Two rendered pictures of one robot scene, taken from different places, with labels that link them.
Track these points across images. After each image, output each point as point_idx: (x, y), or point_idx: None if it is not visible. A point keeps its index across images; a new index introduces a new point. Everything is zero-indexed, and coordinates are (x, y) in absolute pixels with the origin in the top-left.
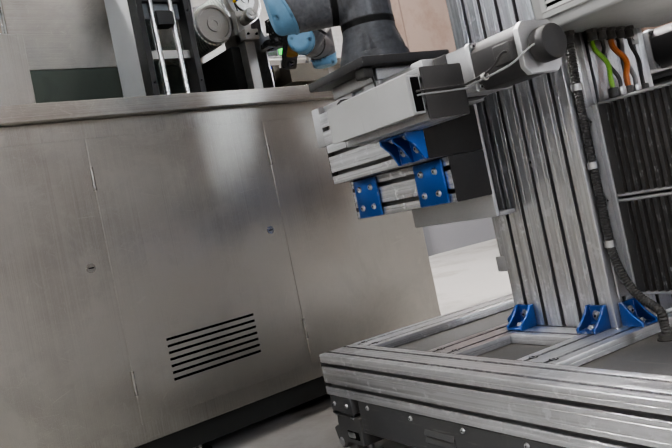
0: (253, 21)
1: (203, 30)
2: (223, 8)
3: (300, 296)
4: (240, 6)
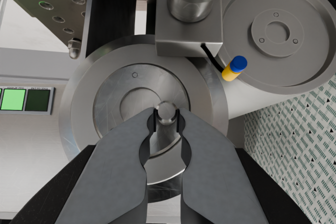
0: (115, 41)
1: (316, 16)
2: (223, 88)
3: None
4: (168, 78)
